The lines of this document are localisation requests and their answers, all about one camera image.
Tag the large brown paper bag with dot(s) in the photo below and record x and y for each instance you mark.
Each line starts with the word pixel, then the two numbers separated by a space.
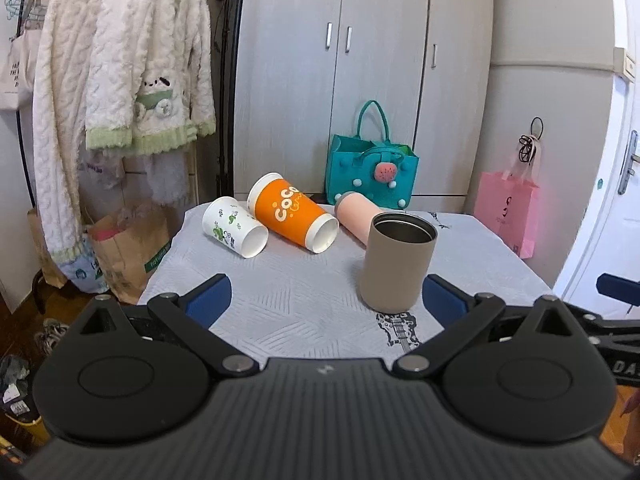
pixel 131 255

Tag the tan metal-lined cup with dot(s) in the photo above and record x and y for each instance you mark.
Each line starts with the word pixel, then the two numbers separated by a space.
pixel 395 270

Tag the white tote bag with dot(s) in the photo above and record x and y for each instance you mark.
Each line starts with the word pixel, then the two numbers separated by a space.
pixel 14 72

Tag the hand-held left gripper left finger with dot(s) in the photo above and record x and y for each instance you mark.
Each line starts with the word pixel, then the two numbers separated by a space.
pixel 209 300

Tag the narrow brown paper bag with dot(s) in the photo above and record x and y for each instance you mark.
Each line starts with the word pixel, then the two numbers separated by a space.
pixel 42 250

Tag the clear plastic bag blue print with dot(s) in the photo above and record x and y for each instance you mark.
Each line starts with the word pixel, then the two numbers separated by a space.
pixel 85 270

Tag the wall switch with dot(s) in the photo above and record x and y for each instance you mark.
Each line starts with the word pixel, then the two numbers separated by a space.
pixel 625 63

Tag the white fluffy robe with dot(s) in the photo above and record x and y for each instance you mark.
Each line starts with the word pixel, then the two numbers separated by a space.
pixel 57 110

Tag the white patterned tablecloth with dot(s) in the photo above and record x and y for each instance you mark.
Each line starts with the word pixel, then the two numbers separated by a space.
pixel 300 285

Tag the grey wardrobe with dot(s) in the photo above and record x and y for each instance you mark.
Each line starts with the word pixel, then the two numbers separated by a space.
pixel 380 35

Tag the teal felt handbag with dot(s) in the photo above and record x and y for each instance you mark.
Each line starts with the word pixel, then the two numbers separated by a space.
pixel 350 172

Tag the sneaker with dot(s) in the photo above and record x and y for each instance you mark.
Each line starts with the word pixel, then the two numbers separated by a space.
pixel 51 336

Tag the white cup with green print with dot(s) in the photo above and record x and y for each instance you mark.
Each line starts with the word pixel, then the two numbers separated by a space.
pixel 226 222

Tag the black metal stand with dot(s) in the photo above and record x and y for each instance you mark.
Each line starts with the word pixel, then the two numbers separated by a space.
pixel 225 85

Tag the yellow container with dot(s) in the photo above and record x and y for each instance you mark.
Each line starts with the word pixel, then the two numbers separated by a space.
pixel 22 427

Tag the pink cup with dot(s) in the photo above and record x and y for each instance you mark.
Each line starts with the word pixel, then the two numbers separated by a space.
pixel 352 215

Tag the white door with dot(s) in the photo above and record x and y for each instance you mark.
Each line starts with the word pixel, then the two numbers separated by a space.
pixel 597 185

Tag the pink shopping bag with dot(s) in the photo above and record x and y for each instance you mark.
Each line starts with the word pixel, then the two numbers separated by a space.
pixel 505 212

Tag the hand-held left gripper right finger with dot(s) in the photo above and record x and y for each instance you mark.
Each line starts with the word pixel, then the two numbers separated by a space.
pixel 442 301

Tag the grey fuzzy garment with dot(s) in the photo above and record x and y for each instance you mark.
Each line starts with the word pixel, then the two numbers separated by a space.
pixel 166 177

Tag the orange paper cup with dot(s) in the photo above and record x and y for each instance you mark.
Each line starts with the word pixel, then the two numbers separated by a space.
pixel 286 210

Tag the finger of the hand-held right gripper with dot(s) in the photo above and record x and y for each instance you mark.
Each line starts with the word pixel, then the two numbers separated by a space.
pixel 612 327
pixel 620 288

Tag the white fluffy cardigan green trim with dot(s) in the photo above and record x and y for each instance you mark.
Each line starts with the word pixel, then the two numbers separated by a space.
pixel 150 35

